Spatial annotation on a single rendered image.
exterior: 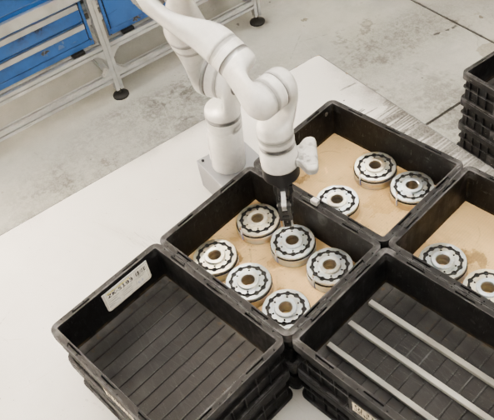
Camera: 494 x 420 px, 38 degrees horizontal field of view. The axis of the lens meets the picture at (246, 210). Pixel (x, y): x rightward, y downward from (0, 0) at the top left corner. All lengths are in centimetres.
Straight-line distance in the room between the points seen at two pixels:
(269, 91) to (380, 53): 235
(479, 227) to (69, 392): 100
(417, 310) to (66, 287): 89
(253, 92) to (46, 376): 88
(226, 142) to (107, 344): 59
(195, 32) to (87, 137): 216
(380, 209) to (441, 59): 189
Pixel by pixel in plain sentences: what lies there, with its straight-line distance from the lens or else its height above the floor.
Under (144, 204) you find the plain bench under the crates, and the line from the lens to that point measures 203.
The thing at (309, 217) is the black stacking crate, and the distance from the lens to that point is 165.
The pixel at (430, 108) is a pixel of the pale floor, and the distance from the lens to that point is 328.
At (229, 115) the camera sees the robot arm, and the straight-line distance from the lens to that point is 177.
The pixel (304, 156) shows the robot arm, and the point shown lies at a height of 116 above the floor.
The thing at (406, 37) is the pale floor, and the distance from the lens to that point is 369.
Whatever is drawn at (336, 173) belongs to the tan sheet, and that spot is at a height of 83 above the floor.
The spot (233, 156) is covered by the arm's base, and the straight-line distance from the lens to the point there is 188.
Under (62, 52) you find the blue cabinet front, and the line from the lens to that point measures 339.
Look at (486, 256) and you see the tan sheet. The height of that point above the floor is 83.
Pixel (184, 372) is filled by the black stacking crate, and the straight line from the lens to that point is 153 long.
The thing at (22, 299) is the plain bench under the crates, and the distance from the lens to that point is 195.
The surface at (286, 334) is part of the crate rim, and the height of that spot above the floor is 93.
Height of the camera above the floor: 213
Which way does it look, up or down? 47 degrees down
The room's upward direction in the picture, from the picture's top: 12 degrees counter-clockwise
